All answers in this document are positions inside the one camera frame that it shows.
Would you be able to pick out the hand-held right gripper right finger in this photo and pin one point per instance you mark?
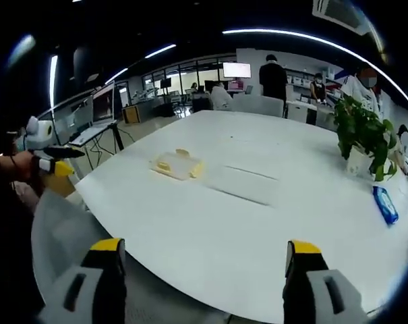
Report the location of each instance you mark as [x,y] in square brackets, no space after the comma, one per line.
[311,290]

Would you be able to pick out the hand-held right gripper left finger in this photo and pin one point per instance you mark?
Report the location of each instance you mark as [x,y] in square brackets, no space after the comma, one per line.
[89,287]

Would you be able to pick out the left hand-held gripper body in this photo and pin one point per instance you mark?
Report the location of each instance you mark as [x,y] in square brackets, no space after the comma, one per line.
[38,133]

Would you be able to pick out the person's left hand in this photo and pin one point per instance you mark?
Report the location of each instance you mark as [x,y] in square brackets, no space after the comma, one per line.
[20,167]

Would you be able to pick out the white side desk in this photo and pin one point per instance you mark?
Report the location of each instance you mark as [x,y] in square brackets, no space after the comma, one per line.
[89,135]

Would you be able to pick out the yellow storage box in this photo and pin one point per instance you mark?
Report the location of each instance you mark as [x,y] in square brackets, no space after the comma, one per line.
[131,114]

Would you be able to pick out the clear plastic box yellow clips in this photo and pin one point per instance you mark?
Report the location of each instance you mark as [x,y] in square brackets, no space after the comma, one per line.
[176,165]

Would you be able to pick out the blue wet wipes packet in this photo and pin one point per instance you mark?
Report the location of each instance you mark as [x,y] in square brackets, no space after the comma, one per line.
[385,204]

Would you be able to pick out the short ceiling light strip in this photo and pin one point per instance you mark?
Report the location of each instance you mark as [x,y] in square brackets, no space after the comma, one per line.
[160,51]

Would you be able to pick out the green potted plant white pot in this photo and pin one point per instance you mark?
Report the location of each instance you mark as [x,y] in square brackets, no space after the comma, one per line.
[358,135]

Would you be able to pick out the long ceiling light strip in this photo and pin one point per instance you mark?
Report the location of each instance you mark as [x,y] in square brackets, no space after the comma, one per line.
[311,40]

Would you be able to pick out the ceiling air vent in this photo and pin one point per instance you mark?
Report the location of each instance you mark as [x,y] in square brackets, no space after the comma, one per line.
[342,15]

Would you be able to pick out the wall monitor screen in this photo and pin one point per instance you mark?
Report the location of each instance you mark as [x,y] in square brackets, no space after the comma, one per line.
[236,69]

